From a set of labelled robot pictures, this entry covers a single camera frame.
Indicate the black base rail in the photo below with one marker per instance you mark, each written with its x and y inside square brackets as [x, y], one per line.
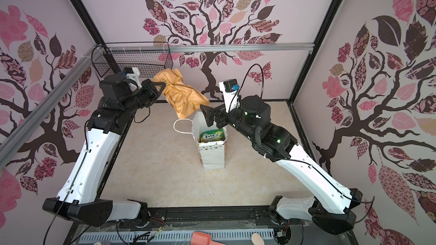
[287, 232]

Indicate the beige round object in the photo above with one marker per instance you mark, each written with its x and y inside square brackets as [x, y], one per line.
[256, 239]

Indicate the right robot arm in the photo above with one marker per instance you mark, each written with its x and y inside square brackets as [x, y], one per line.
[331, 206]

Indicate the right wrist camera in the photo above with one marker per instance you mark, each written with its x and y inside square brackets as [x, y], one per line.
[230, 89]

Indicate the pink plastic scoop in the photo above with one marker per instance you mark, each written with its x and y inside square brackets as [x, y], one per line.
[199, 238]

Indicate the white patterned paper bag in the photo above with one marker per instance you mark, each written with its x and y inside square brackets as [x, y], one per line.
[212, 154]

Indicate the aluminium rail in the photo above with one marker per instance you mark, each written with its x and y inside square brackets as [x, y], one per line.
[13, 143]
[238, 47]

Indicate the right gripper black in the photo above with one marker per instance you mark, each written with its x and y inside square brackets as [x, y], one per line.
[220, 112]

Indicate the black wire basket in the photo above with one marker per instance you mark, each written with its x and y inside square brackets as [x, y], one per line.
[149, 57]

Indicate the aluminium rail back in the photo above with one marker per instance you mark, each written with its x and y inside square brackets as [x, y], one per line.
[238, 47]

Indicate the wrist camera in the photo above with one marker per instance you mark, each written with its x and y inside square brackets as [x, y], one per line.
[132, 75]
[230, 89]

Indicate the aluminium rail left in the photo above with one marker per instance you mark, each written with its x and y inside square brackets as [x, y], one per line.
[13, 143]

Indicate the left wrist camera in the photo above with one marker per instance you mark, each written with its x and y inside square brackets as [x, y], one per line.
[132, 75]

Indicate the white slotted cable duct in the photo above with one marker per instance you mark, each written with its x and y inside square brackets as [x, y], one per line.
[173, 237]

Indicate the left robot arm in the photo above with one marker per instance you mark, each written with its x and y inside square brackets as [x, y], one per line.
[77, 200]

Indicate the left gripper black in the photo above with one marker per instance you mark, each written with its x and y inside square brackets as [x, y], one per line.
[149, 85]

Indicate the green snack packet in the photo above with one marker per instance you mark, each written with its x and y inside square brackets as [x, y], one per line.
[212, 136]

